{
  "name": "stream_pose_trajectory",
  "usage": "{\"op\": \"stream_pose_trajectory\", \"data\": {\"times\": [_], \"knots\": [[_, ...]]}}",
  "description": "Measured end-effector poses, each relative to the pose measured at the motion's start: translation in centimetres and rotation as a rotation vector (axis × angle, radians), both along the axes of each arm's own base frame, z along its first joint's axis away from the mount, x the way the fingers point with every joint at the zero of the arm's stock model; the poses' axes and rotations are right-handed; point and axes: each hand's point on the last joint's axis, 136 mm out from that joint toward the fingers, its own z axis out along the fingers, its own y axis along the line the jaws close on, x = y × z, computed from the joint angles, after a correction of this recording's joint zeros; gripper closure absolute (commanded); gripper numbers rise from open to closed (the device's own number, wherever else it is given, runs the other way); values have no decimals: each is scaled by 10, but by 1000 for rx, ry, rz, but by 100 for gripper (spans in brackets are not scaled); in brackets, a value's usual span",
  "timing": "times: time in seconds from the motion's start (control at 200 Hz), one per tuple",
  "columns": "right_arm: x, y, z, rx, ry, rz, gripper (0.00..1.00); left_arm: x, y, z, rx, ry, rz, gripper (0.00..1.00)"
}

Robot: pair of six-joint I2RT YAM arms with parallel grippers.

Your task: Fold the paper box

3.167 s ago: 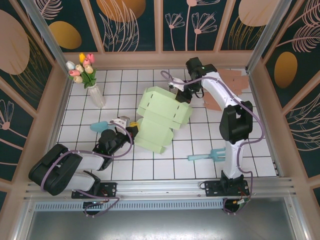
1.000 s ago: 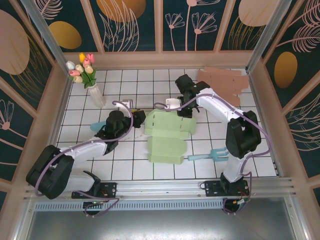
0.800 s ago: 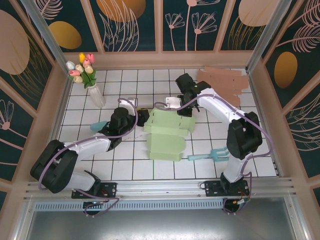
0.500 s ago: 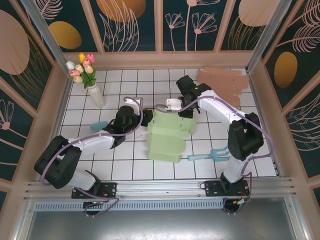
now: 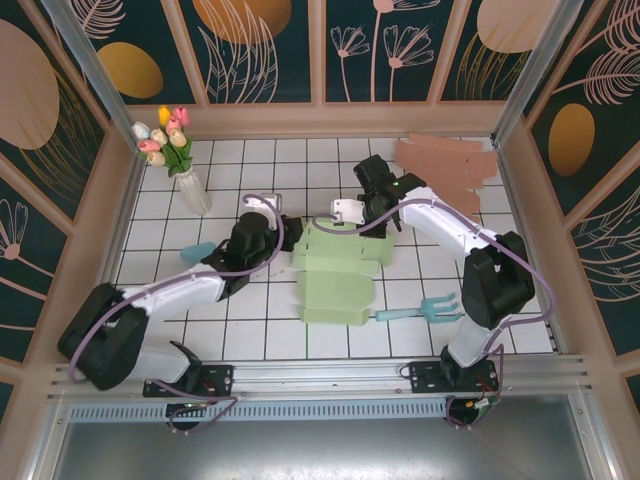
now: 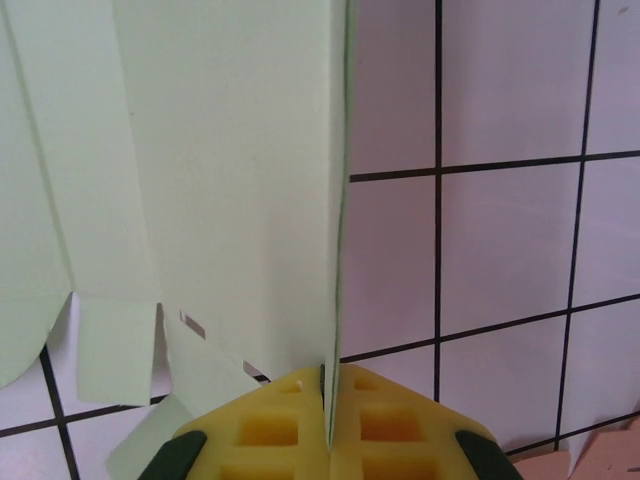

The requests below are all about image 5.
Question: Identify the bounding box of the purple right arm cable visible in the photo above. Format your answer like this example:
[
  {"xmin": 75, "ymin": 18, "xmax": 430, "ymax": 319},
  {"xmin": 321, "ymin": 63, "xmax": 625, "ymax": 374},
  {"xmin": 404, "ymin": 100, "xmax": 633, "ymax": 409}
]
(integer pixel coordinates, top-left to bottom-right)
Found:
[{"xmin": 310, "ymin": 198, "xmax": 560, "ymax": 432}]

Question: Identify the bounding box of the light blue toy rake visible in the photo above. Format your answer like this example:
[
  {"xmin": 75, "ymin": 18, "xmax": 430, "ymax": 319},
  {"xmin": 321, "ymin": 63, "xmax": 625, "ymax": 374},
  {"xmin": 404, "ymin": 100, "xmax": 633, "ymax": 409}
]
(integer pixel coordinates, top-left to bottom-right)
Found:
[{"xmin": 375, "ymin": 293, "xmax": 464, "ymax": 325}]

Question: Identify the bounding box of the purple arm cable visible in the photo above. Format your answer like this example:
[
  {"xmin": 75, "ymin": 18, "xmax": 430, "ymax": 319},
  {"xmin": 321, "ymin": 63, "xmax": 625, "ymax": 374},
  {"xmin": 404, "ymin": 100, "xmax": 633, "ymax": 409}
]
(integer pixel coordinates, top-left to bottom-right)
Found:
[
  {"xmin": 310, "ymin": 198, "xmax": 560, "ymax": 432},
  {"xmin": 69, "ymin": 192, "xmax": 287, "ymax": 436}
]

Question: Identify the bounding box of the arm base electronics with wires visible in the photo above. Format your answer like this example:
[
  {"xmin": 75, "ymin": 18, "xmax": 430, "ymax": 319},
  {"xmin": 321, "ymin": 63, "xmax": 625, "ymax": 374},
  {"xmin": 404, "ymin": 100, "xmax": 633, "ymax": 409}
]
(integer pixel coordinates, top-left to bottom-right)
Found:
[
  {"xmin": 164, "ymin": 399, "xmax": 221, "ymax": 437},
  {"xmin": 443, "ymin": 394, "xmax": 503, "ymax": 432}
]

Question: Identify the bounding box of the aluminium frame post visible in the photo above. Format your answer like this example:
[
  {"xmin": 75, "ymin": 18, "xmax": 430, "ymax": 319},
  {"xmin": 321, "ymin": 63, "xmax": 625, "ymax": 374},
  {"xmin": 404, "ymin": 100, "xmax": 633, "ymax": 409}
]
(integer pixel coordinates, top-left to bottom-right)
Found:
[
  {"xmin": 39, "ymin": 0, "xmax": 137, "ymax": 132},
  {"xmin": 489, "ymin": 0, "xmax": 587, "ymax": 150}
]

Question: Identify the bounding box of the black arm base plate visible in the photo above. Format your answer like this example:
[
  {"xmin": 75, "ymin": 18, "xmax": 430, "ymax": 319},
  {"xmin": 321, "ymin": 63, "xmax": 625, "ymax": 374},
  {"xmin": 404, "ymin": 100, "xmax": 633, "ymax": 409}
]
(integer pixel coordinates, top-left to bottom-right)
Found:
[
  {"xmin": 408, "ymin": 359, "xmax": 500, "ymax": 396},
  {"xmin": 143, "ymin": 363, "xmax": 236, "ymax": 399}
]

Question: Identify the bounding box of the light blue toy trowel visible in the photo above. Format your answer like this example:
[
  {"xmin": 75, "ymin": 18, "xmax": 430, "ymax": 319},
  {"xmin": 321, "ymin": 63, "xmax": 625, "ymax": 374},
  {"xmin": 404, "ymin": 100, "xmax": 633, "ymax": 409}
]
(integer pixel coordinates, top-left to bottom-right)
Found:
[{"xmin": 180, "ymin": 241, "xmax": 217, "ymax": 266}]

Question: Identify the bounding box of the aluminium mounting rail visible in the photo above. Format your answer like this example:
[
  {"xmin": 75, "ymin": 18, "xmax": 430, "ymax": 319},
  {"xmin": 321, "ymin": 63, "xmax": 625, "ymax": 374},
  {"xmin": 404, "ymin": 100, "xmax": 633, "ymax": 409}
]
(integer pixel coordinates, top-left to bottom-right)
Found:
[{"xmin": 47, "ymin": 353, "xmax": 596, "ymax": 401}]

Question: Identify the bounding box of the grey slotted cable duct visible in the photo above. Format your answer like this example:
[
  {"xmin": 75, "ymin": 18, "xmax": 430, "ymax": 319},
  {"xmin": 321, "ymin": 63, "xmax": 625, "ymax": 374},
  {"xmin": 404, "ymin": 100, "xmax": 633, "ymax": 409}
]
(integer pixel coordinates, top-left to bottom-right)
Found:
[{"xmin": 67, "ymin": 398, "xmax": 451, "ymax": 424}]

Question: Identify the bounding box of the artificial tulip bouquet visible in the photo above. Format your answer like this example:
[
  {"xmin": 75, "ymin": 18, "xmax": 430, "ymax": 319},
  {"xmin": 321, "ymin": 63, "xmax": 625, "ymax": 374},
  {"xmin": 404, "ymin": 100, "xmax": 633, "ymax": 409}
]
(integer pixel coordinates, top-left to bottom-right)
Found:
[{"xmin": 131, "ymin": 104, "xmax": 195, "ymax": 177}]

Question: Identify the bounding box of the grey metal sheet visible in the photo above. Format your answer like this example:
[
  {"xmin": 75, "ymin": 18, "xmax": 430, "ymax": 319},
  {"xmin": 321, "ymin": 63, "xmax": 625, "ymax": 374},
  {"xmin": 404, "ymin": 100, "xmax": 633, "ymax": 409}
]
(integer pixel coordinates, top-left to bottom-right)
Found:
[{"xmin": 29, "ymin": 422, "xmax": 616, "ymax": 480}]

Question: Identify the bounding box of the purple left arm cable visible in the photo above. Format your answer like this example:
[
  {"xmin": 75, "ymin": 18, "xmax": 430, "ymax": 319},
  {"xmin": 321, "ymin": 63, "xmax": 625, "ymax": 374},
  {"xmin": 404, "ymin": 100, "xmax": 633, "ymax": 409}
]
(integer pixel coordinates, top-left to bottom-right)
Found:
[{"xmin": 69, "ymin": 192, "xmax": 287, "ymax": 436}]

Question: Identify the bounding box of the green paper box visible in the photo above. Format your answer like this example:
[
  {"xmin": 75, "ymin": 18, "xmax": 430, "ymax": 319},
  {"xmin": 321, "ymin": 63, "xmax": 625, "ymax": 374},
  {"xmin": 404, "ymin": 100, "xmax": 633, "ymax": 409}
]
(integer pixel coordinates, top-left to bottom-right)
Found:
[{"xmin": 288, "ymin": 218, "xmax": 397, "ymax": 329}]

